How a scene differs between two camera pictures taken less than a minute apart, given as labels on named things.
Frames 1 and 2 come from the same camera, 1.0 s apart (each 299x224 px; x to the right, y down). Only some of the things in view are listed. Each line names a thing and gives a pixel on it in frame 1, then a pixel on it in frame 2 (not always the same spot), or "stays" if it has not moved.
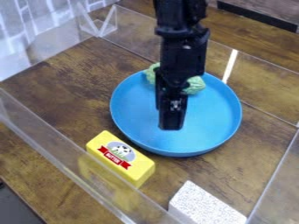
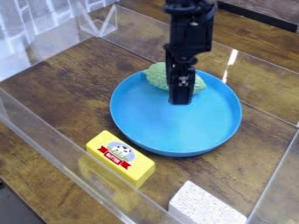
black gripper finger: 171,99 → 182,80
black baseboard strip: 257,16 stays
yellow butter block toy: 119,157 stays
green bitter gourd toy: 197,83 stays
